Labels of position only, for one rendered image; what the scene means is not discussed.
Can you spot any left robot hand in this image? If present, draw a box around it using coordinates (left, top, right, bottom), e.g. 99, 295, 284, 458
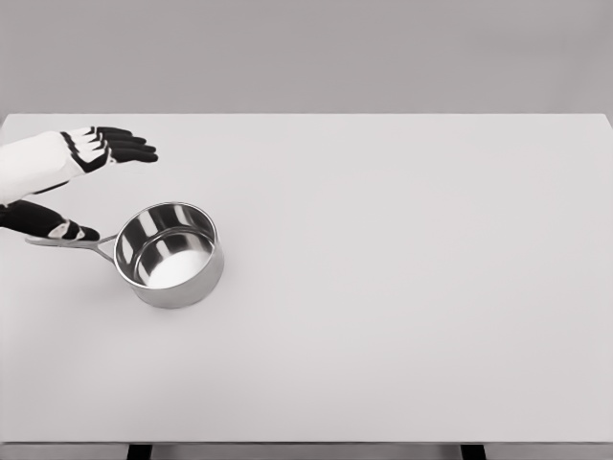
0, 126, 159, 242

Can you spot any stainless steel saucepan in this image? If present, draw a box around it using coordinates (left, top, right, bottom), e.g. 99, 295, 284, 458
24, 200, 226, 310

